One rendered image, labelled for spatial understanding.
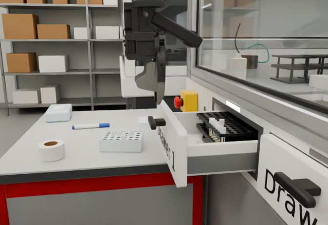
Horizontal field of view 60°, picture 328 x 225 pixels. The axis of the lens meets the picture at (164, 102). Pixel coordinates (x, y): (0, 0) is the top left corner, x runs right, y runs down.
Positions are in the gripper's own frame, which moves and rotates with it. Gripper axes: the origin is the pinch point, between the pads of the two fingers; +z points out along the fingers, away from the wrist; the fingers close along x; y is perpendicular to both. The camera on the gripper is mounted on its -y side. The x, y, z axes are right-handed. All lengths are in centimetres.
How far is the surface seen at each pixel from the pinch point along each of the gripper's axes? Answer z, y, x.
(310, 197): 5.6, -12.1, 34.7
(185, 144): 5.9, -2.2, 14.5
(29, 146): 20, 38, -28
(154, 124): 5.2, 1.8, 3.3
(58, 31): -26, 91, -376
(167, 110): 3.6, -1.7, -1.5
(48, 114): 16, 37, -55
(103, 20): -43, 28, -416
